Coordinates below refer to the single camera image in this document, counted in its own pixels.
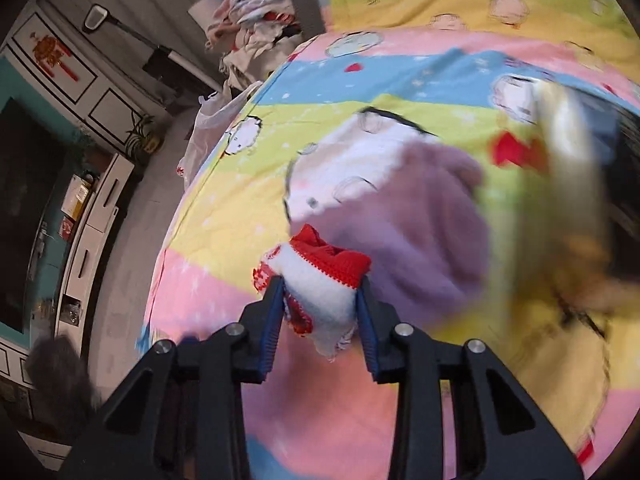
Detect red and white sock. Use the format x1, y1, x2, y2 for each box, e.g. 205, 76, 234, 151
251, 224, 373, 362

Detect white door with red decoration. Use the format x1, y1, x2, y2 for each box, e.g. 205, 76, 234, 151
2, 7, 168, 138

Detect white plastic bag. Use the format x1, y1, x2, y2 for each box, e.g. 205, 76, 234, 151
176, 81, 265, 188

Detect black storage box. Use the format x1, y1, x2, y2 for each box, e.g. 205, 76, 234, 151
535, 80, 640, 321

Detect white television cabinet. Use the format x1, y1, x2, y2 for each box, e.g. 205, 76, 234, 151
52, 152, 137, 323

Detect black handled vacuum cleaner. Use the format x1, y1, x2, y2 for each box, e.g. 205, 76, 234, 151
81, 4, 223, 92

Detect purple fluffy cloth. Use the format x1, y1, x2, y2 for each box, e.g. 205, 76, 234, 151
289, 139, 493, 313

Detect potted plant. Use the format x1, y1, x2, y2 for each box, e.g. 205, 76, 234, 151
124, 112, 163, 163

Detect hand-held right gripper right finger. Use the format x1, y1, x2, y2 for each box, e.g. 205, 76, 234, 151
356, 277, 585, 480

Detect pile of clothes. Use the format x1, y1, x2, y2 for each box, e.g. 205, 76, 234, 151
204, 0, 313, 92

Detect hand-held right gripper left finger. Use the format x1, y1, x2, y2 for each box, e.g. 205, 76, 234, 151
60, 276, 287, 480

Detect cartoon printed bedsheet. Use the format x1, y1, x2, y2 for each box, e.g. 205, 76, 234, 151
135, 0, 640, 480

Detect black television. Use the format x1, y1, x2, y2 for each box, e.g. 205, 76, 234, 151
0, 96, 68, 335

